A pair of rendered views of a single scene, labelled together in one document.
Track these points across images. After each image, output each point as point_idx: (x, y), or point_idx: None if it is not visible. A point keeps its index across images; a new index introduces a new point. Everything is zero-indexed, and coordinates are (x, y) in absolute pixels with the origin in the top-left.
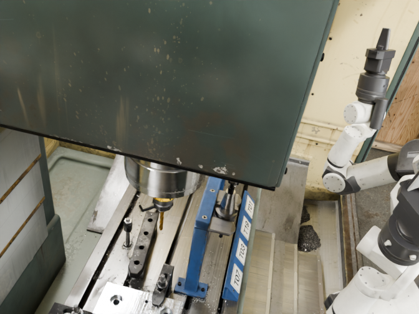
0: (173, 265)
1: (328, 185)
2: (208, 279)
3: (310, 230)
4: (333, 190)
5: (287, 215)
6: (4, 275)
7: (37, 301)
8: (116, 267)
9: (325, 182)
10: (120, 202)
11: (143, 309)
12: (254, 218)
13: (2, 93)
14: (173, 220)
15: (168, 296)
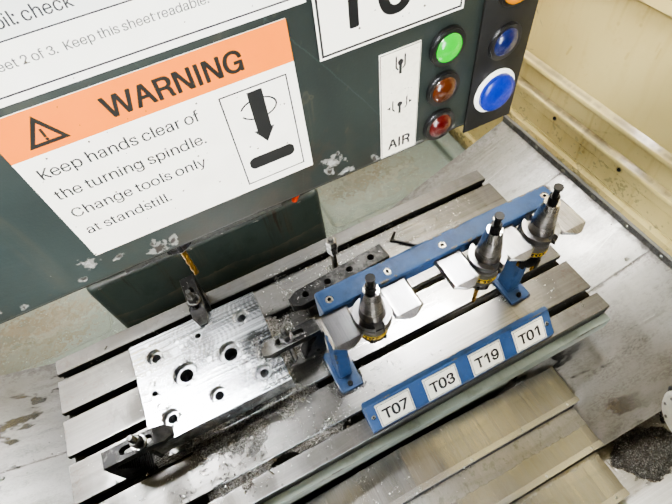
0: (319, 328)
1: (668, 413)
2: (373, 377)
3: (667, 446)
4: (671, 429)
5: (630, 392)
6: None
7: (265, 264)
8: (300, 283)
9: (665, 401)
10: (379, 214)
11: (248, 347)
12: (533, 355)
13: None
14: (412, 277)
15: (310, 356)
